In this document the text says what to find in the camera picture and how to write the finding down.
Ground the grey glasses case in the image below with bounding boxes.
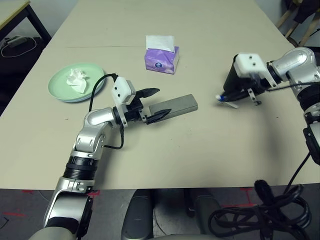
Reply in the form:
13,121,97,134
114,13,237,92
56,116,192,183
148,93,199,121

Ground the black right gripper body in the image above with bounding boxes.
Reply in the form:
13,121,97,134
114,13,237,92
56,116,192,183
245,73,271,106

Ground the side table black frame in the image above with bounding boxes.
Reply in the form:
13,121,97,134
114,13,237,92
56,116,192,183
0,0,52,45

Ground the dark robot leg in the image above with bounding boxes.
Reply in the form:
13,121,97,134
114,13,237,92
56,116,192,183
184,194,221,235
120,195,155,240

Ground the green plate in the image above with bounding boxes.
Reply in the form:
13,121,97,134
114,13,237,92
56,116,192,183
47,62,106,103

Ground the purple tissue pack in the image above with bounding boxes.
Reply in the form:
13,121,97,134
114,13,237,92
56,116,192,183
144,35,181,75

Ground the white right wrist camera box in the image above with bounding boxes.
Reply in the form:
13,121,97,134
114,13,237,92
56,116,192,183
235,52,275,86

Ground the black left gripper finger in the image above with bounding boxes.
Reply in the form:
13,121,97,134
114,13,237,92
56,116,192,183
145,108,173,126
136,87,161,100

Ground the white floor cable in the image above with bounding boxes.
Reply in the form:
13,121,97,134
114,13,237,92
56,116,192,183
0,36,38,58

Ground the black jacket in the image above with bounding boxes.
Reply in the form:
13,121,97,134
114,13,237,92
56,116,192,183
282,0,320,24

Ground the wooden stool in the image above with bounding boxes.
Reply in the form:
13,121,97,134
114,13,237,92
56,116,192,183
275,6,320,47

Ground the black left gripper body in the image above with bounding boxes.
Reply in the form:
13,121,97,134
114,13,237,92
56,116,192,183
123,93,149,124

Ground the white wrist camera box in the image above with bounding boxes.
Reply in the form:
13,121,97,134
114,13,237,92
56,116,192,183
235,52,275,86
111,76,137,126

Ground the dark right robot leg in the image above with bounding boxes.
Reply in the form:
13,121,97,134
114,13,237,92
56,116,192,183
184,194,221,235

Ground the white tissue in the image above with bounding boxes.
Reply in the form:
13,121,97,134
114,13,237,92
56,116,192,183
65,68,91,95

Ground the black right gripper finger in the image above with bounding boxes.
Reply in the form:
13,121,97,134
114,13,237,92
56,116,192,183
225,94,250,102
224,90,250,99

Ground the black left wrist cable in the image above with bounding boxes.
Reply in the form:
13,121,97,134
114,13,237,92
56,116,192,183
88,73,125,151

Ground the grey power strip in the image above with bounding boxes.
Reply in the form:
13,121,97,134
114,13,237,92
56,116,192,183
5,35,25,47

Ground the dark left robot leg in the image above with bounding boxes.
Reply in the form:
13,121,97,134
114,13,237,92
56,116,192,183
120,195,155,240

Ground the black cable bundle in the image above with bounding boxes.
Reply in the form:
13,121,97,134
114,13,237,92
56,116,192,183
207,179,314,240

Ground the black cup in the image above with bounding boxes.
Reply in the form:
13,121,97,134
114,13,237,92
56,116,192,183
222,54,251,95

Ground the white marker blue cap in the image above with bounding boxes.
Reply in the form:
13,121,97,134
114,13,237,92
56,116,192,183
215,93,240,110

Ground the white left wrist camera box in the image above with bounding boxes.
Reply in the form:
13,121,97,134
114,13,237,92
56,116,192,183
111,76,137,126

